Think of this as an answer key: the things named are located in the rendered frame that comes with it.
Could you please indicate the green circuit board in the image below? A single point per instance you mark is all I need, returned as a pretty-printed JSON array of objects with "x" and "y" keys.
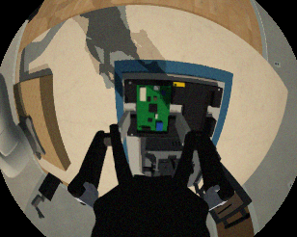
[{"x": 153, "y": 108}]

